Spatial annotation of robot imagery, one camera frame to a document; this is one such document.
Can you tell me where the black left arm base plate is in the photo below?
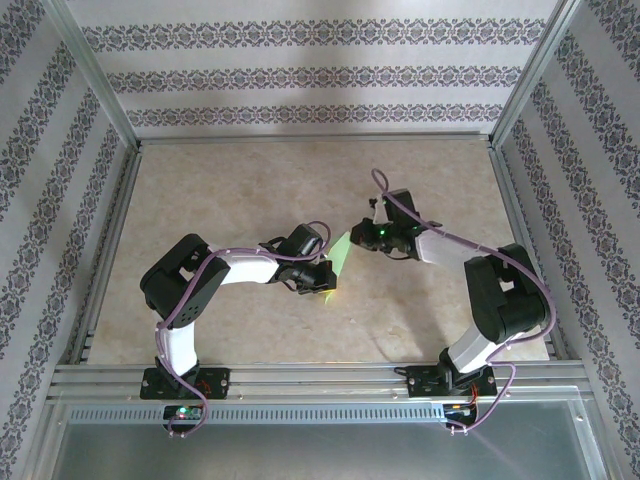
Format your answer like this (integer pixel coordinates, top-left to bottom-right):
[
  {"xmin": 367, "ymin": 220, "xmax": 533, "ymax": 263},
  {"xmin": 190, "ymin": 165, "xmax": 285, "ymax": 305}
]
[{"xmin": 141, "ymin": 367, "xmax": 232, "ymax": 401}]

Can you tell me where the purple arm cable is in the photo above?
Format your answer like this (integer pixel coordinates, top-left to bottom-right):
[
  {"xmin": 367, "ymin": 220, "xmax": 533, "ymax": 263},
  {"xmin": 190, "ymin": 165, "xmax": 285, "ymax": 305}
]
[
  {"xmin": 154, "ymin": 221, "xmax": 335, "ymax": 440},
  {"xmin": 370, "ymin": 168, "xmax": 559, "ymax": 437}
]

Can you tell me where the aluminium frame side rail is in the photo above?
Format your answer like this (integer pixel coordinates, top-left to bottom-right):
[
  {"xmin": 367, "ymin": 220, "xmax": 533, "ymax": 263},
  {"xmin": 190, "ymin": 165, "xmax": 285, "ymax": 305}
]
[
  {"xmin": 487, "ymin": 142, "xmax": 574, "ymax": 364},
  {"xmin": 67, "ymin": 142, "xmax": 146, "ymax": 366}
]

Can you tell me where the light green paper sheet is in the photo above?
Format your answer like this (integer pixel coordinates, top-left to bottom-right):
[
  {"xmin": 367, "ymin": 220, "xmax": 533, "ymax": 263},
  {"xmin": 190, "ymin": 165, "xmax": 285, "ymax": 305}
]
[{"xmin": 322, "ymin": 230, "xmax": 356, "ymax": 301}]

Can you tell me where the circuit board with green light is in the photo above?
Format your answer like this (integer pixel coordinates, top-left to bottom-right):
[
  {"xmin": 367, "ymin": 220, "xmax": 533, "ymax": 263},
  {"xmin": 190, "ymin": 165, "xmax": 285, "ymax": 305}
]
[{"xmin": 164, "ymin": 404, "xmax": 204, "ymax": 422}]

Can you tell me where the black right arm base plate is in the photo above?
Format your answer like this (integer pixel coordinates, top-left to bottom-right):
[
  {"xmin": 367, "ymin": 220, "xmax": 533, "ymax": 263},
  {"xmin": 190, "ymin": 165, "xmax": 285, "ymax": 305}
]
[{"xmin": 394, "ymin": 366, "xmax": 497, "ymax": 400}]

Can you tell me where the aluminium frame post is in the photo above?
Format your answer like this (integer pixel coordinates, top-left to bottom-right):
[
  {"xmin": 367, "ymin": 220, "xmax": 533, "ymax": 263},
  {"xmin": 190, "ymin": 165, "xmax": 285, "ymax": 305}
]
[
  {"xmin": 49, "ymin": 0, "xmax": 144, "ymax": 151},
  {"xmin": 487, "ymin": 0, "xmax": 589, "ymax": 151}
]

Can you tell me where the aluminium frame cross rail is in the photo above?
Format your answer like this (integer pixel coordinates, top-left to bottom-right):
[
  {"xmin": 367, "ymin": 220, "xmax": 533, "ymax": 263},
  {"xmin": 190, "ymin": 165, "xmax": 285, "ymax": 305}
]
[{"xmin": 137, "ymin": 132, "xmax": 496, "ymax": 149}]

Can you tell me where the slotted grey cable duct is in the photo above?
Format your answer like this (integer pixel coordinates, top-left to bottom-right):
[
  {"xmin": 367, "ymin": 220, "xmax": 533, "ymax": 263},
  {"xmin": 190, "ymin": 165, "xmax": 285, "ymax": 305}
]
[{"xmin": 67, "ymin": 402, "xmax": 446, "ymax": 426}]

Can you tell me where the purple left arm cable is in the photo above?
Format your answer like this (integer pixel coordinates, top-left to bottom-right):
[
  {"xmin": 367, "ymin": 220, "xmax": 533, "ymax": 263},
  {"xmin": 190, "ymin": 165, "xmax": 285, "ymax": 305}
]
[{"xmin": 154, "ymin": 221, "xmax": 335, "ymax": 440}]

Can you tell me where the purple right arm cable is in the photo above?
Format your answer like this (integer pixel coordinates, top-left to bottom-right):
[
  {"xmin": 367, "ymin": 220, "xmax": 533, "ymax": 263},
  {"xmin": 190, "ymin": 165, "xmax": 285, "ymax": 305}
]
[{"xmin": 370, "ymin": 168, "xmax": 559, "ymax": 437}]

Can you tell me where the grey sheet metal panel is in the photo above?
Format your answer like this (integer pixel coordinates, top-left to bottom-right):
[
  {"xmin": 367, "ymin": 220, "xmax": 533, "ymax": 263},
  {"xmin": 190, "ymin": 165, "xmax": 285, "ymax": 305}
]
[{"xmin": 49, "ymin": 422, "xmax": 609, "ymax": 480}]

